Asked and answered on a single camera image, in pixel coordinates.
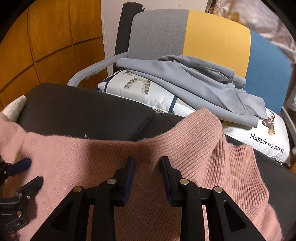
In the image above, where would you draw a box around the pink knitted sweater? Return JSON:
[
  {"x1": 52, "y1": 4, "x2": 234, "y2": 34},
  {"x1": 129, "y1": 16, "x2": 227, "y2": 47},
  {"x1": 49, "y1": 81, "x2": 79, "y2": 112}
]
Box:
[{"x1": 1, "y1": 109, "x2": 282, "y2": 240}]

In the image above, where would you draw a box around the white folded towel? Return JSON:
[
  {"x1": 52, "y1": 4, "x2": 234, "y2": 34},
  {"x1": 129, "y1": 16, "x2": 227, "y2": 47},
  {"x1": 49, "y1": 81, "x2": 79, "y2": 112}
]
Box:
[{"x1": 2, "y1": 95, "x2": 27, "y2": 122}]

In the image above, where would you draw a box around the white printed pillow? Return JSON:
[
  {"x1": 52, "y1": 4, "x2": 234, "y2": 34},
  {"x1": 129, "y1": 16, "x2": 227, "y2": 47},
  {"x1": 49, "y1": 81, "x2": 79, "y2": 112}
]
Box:
[{"x1": 96, "y1": 70, "x2": 290, "y2": 165}]

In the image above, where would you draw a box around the grey blue garment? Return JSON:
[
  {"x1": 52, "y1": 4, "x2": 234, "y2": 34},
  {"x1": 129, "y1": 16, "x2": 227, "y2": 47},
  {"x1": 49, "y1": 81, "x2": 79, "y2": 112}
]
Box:
[{"x1": 116, "y1": 55, "x2": 268, "y2": 128}]

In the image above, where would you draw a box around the grey yellow blue chair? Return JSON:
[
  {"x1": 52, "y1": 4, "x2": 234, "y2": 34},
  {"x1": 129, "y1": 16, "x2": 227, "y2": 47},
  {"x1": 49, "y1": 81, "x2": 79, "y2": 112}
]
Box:
[{"x1": 67, "y1": 9, "x2": 296, "y2": 167}]

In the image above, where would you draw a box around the black rolled mat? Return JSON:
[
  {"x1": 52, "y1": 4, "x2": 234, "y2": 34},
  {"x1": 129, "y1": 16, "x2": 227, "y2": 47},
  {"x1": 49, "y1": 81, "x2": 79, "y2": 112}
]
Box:
[{"x1": 113, "y1": 2, "x2": 145, "y2": 73}]

